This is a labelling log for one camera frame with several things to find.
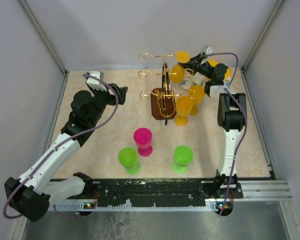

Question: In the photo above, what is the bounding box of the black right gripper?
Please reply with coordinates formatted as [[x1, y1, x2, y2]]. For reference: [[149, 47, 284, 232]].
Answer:
[[178, 54, 214, 81]]

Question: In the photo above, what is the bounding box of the pink wine glass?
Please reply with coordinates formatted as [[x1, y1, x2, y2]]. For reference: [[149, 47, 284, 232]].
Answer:
[[133, 127, 153, 157]]

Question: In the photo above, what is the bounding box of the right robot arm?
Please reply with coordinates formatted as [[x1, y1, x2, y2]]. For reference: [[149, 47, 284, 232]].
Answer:
[[178, 51, 248, 198]]

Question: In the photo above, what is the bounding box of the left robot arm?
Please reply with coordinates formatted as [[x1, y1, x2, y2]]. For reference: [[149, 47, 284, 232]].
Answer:
[[2, 83, 128, 222]]

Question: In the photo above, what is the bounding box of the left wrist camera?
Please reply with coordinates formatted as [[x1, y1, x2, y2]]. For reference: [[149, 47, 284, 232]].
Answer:
[[85, 71, 107, 91]]

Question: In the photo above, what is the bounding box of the aluminium frame post right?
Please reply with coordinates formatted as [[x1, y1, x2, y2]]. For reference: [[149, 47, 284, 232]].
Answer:
[[241, 0, 286, 73]]

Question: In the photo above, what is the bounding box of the aluminium frame post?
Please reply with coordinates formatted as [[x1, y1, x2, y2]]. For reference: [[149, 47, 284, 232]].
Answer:
[[241, 0, 286, 73], [17, 0, 69, 75]]

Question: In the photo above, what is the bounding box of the green wine glass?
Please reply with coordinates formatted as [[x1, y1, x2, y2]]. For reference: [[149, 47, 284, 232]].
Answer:
[[117, 147, 141, 175], [172, 145, 194, 174]]

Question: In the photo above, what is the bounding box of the aluminium frame post left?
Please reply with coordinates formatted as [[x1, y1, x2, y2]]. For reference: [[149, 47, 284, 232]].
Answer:
[[17, 0, 69, 75]]

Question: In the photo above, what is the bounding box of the patterned crumpled cloth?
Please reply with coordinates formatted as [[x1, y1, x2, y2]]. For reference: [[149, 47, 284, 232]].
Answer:
[[179, 59, 232, 90]]

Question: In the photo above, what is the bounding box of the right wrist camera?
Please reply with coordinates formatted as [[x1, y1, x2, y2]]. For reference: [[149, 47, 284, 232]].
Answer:
[[200, 45, 213, 55]]

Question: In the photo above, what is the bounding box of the green wine glass left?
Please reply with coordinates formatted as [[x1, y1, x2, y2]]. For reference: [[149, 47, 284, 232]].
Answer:
[[117, 147, 141, 175]]

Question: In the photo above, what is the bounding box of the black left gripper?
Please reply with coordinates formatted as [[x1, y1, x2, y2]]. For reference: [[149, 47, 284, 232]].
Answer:
[[88, 82, 128, 125]]

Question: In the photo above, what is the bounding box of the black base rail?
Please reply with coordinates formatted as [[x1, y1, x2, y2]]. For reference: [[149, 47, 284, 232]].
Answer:
[[55, 177, 244, 216]]

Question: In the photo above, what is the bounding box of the yellow wine glass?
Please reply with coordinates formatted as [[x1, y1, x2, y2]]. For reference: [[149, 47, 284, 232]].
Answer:
[[188, 85, 205, 116], [174, 96, 194, 126], [169, 50, 191, 84]]

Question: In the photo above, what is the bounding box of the gold black wine glass rack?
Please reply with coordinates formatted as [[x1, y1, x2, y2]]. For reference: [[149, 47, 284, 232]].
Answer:
[[138, 50, 194, 126]]

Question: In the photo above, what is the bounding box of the green wine glass right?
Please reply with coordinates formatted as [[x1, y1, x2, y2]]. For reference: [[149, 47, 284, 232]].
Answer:
[[172, 145, 194, 174]]

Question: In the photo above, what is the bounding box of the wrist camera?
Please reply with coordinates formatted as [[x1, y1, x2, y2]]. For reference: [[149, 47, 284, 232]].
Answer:
[[85, 71, 107, 91], [200, 45, 213, 55]]

